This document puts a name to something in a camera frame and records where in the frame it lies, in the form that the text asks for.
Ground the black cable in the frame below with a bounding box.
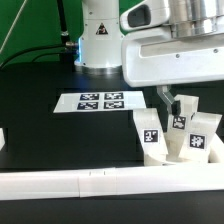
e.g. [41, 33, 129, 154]
[0, 41, 80, 69]
[30, 49, 80, 64]

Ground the white front wall bar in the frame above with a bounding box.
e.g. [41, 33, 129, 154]
[0, 163, 224, 200]

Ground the white left wall piece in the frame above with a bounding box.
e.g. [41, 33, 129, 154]
[0, 128, 5, 151]

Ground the white marker base plate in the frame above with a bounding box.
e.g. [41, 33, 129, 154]
[54, 91, 146, 113]

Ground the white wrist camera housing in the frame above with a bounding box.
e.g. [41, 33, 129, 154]
[120, 0, 170, 31]

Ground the black cable upper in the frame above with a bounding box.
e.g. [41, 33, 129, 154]
[0, 41, 80, 69]

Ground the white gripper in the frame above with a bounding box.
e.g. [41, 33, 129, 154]
[122, 27, 224, 116]

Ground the black cable lower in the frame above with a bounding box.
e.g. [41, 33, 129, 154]
[30, 49, 80, 64]

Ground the black vertical post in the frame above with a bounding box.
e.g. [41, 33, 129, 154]
[57, 0, 75, 71]

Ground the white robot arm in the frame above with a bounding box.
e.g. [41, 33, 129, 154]
[75, 0, 224, 114]

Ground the thin white cable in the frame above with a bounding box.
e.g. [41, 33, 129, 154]
[0, 0, 28, 55]

